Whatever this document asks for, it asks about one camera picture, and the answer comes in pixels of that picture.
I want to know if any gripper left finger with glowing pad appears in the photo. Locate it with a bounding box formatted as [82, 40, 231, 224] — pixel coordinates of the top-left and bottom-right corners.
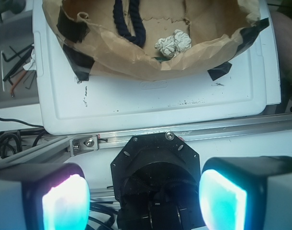
[0, 163, 90, 230]

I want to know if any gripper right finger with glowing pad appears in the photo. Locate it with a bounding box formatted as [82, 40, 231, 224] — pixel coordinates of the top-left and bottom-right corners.
[199, 156, 292, 230]

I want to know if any black hex key set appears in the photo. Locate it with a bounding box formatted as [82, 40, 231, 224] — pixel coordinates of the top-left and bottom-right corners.
[1, 44, 34, 85]

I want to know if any brown paper bag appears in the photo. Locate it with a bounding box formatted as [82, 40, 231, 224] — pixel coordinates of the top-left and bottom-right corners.
[42, 0, 270, 81]

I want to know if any aluminium extrusion rail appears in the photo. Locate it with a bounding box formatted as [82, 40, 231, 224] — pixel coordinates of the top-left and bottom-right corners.
[0, 113, 292, 164]

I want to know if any metal corner bracket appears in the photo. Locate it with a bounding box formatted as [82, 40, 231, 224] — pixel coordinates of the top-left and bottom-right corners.
[68, 135, 99, 157]

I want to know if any black cable bundle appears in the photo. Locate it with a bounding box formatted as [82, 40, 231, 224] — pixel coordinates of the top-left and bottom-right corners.
[0, 114, 45, 163]

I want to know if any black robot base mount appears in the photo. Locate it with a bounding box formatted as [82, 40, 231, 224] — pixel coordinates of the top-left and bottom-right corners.
[111, 132, 204, 230]

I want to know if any orange handled hex key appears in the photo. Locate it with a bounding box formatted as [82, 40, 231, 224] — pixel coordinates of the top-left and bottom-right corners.
[10, 69, 28, 98]

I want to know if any dark blue twisted rope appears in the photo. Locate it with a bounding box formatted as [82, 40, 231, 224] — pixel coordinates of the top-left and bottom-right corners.
[113, 0, 146, 47]

